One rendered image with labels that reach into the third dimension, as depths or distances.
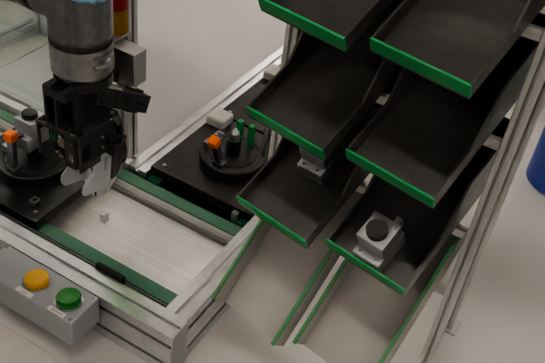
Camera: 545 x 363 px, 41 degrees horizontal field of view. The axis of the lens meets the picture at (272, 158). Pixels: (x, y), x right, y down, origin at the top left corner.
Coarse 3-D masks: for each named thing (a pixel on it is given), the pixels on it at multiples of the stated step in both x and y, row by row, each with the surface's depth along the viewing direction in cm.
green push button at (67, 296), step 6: (66, 288) 121; (72, 288) 121; (60, 294) 120; (66, 294) 120; (72, 294) 120; (78, 294) 120; (60, 300) 119; (66, 300) 119; (72, 300) 119; (78, 300) 120; (60, 306) 119; (66, 306) 119; (72, 306) 119
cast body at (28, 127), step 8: (24, 112) 137; (32, 112) 138; (40, 112) 139; (16, 120) 137; (24, 120) 137; (32, 120) 137; (16, 128) 139; (24, 128) 137; (32, 128) 137; (24, 136) 138; (32, 136) 138; (48, 136) 142; (16, 144) 139; (24, 144) 138; (32, 144) 139
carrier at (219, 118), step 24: (216, 120) 161; (240, 120) 153; (192, 144) 156; (240, 144) 150; (264, 144) 150; (168, 168) 149; (192, 168) 150; (216, 168) 147; (240, 168) 148; (192, 192) 146; (216, 192) 144; (240, 216) 142
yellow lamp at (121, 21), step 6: (114, 12) 127; (120, 12) 128; (126, 12) 129; (114, 18) 128; (120, 18) 128; (126, 18) 129; (114, 24) 129; (120, 24) 129; (126, 24) 130; (114, 30) 129; (120, 30) 130; (126, 30) 131
